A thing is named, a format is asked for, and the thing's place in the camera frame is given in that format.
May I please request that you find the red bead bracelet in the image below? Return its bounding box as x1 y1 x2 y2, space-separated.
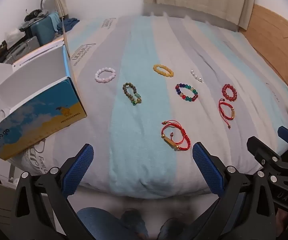
221 84 238 102

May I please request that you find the pink bead bracelet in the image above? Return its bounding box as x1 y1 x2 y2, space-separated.
95 67 116 83

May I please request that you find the green and brown bead bracelet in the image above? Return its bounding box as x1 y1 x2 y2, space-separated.
123 81 142 105

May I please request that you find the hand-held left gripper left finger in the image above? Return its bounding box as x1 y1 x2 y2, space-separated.
14 144 94 240

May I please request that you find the dark blue cloth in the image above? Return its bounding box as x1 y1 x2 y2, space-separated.
58 17 81 33

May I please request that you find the white plastic bag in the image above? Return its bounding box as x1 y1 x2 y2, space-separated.
5 29 26 48

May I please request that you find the white pearl bracelet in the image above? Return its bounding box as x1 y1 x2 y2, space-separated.
190 70 204 83

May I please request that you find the grey storage case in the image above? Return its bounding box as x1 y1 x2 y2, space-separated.
4 36 40 63

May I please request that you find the person's left leg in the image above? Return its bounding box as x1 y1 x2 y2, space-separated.
76 206 149 240

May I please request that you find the teal suitcase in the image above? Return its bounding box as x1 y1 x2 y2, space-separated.
32 14 59 47

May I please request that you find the yellow bead bracelet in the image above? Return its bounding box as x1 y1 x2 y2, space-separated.
153 64 174 78

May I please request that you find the striped bed cover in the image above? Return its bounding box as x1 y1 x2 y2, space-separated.
9 15 288 200

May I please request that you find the multicolour bead bracelet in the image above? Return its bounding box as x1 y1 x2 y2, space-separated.
175 82 199 103

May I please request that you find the red string bracelet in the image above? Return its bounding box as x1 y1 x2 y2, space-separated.
161 121 192 152
218 98 236 130

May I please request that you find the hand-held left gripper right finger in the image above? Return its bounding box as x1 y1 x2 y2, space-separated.
192 142 277 240

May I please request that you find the light blue cloth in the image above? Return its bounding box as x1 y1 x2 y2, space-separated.
48 12 61 33

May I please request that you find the blue and yellow cardboard box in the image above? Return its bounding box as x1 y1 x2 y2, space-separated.
0 17 88 160

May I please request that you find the wide beige curtain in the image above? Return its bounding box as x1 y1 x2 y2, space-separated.
144 0 255 32

